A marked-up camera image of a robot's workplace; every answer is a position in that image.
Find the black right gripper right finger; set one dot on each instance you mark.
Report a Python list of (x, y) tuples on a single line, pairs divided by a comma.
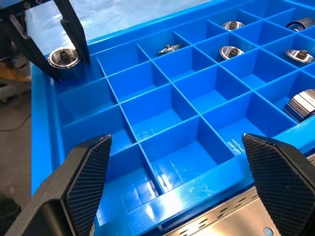
[(278, 177)]

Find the dark rounded object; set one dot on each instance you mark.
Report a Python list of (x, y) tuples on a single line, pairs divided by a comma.
[(8, 206)]

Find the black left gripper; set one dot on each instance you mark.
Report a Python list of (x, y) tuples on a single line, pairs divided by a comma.
[(29, 6)]

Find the blue plastic compartment tray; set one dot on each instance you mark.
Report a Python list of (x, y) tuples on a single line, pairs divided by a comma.
[(157, 105)]

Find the metal roller with ribbed rim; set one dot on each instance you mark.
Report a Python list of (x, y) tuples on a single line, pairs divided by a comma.
[(169, 50), (299, 57), (301, 24), (302, 104), (67, 71), (232, 25), (230, 52)]

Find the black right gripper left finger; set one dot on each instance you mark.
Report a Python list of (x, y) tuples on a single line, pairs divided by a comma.
[(81, 177)]

